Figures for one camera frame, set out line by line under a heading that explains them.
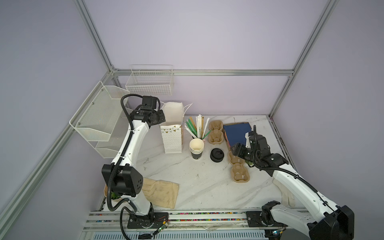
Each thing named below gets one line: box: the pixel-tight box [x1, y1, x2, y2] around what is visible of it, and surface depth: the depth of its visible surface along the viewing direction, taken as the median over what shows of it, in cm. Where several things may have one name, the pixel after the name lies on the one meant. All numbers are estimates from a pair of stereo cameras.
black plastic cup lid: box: [210, 148, 225, 163], surface depth 97 cm
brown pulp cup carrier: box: [208, 120, 224, 145], surface depth 107 cm
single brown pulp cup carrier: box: [227, 151, 250, 183], surface depth 90 cm
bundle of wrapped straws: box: [184, 114, 213, 140], surface depth 96 cm
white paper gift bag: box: [159, 101, 184, 154], surface depth 89 cm
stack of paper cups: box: [189, 138, 205, 160], surface depth 92 cm
